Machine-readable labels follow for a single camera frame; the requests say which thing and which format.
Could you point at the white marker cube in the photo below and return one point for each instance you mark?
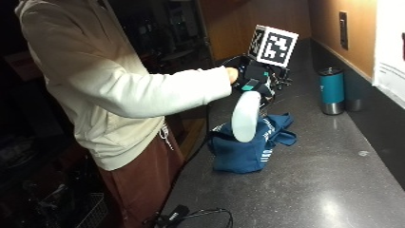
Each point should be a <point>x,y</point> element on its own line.
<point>273,46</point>

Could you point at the teal steel tumbler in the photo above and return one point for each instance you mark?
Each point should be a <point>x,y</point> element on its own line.
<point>331,90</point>

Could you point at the blue tote bag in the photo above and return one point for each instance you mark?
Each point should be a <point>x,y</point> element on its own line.
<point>246,148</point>

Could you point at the white paper sheet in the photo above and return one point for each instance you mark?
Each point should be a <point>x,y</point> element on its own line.
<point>390,47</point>

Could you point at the person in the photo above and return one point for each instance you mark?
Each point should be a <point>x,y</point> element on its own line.
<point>109,95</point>

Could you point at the black wall switch plate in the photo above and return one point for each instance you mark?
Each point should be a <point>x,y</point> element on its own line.
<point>342,30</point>

